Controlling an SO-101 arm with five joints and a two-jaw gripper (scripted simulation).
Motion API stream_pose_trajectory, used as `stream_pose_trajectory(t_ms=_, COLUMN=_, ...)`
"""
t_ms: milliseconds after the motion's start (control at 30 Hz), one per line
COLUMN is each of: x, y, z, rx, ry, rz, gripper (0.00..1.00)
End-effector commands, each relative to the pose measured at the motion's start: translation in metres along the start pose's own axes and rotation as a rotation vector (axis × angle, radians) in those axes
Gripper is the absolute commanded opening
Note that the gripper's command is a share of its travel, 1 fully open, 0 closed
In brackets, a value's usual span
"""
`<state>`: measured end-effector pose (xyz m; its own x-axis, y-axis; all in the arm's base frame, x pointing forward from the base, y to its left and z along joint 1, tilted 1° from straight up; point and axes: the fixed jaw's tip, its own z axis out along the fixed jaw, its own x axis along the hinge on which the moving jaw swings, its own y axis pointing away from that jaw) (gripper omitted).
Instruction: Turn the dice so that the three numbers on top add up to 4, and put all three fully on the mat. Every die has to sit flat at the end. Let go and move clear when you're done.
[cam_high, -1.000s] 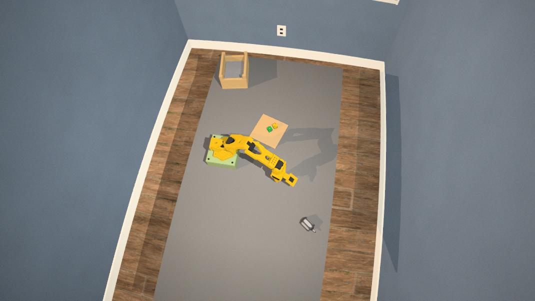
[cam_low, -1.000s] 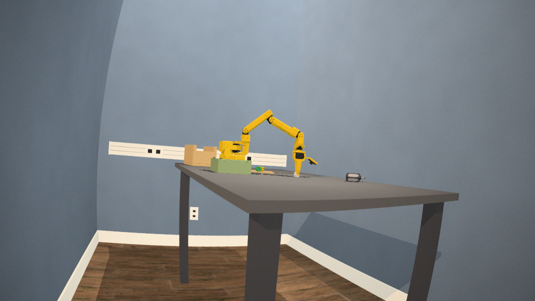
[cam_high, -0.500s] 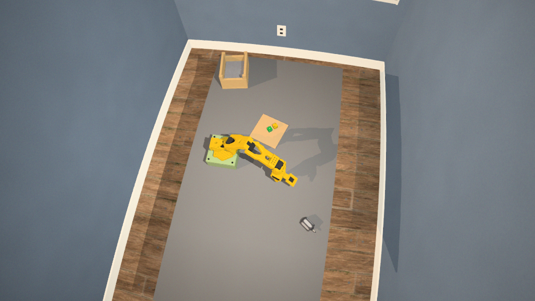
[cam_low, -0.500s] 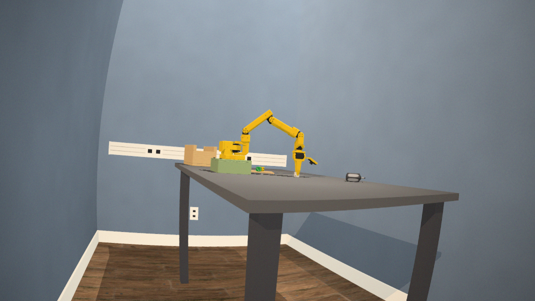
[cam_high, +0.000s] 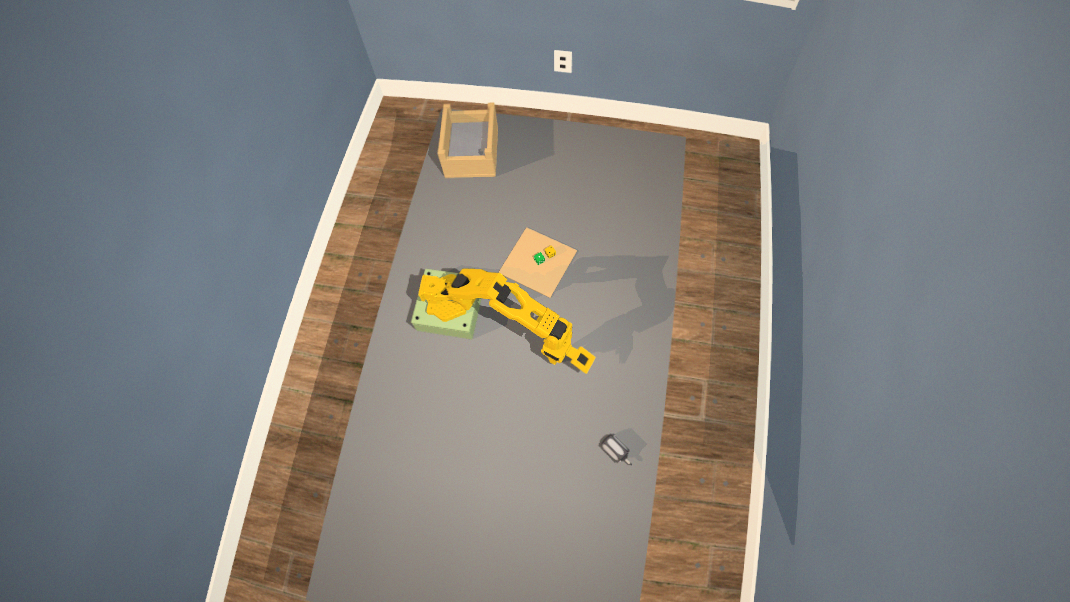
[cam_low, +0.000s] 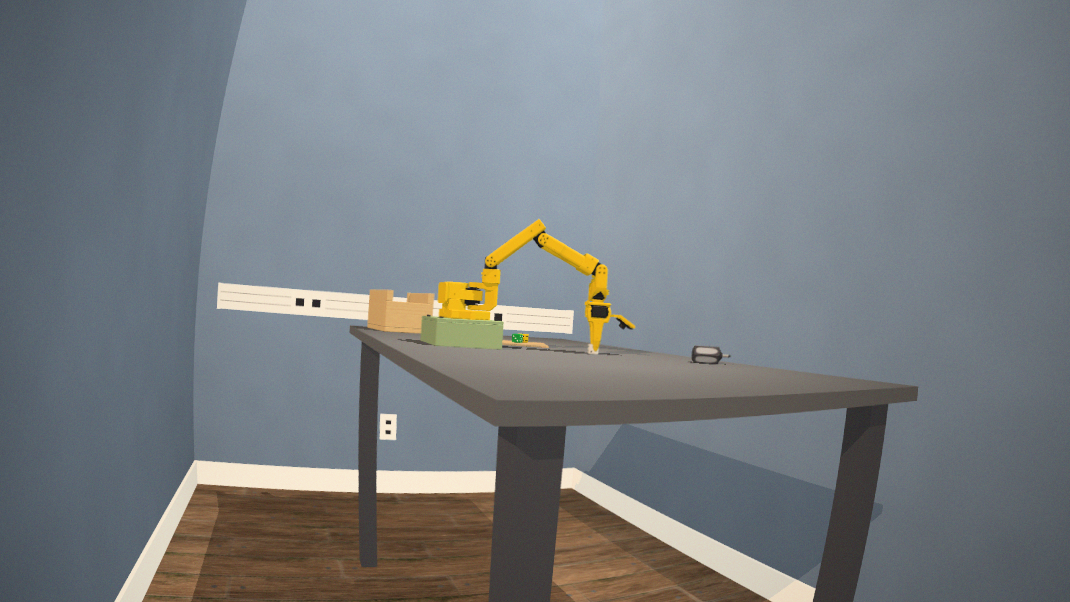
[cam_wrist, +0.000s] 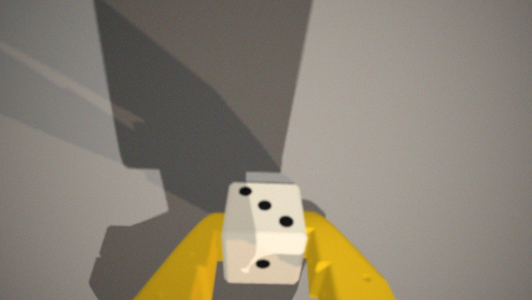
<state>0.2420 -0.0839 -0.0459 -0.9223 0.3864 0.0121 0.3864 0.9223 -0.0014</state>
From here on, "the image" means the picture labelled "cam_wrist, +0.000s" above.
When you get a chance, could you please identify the white die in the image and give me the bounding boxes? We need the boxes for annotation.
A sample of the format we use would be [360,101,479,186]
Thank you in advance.
[221,182,307,284]

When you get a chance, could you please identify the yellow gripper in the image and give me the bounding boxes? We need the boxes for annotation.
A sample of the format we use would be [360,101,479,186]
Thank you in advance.
[134,211,396,300]

